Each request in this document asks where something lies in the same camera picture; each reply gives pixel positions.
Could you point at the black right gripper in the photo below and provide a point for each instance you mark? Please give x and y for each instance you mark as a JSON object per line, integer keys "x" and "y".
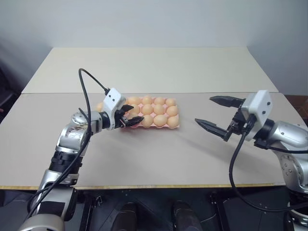
{"x": 239, "y": 124}

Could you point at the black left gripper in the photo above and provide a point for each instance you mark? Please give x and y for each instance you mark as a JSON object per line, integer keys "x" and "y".
{"x": 119, "y": 119}

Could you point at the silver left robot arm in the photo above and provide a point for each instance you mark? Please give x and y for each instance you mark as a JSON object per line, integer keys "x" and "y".
{"x": 69, "y": 134}

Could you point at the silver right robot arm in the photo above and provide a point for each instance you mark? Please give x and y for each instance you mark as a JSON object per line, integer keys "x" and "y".
{"x": 287, "y": 133}

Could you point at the brown egg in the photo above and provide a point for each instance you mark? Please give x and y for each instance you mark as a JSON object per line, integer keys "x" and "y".
{"x": 159, "y": 100}
{"x": 136, "y": 110}
{"x": 147, "y": 109}
{"x": 172, "y": 111}
{"x": 133, "y": 100}
{"x": 159, "y": 120}
{"x": 147, "y": 99}
{"x": 147, "y": 121}
{"x": 170, "y": 102}
{"x": 99, "y": 107}
{"x": 159, "y": 109}
{"x": 173, "y": 121}

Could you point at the pink egg tray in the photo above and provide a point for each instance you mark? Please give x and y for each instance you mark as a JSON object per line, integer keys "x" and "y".
{"x": 179, "y": 123}

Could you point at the dark rounded shape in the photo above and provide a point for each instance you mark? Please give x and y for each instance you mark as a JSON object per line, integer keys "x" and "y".
{"x": 184, "y": 215}
{"x": 127, "y": 215}

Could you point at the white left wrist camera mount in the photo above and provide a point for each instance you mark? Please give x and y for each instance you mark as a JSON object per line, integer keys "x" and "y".
{"x": 112, "y": 99}

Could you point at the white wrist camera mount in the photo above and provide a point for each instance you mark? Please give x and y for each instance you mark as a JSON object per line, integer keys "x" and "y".
{"x": 112, "y": 99}
{"x": 258, "y": 106}

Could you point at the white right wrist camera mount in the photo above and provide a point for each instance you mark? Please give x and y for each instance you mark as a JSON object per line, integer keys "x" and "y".
{"x": 258, "y": 106}

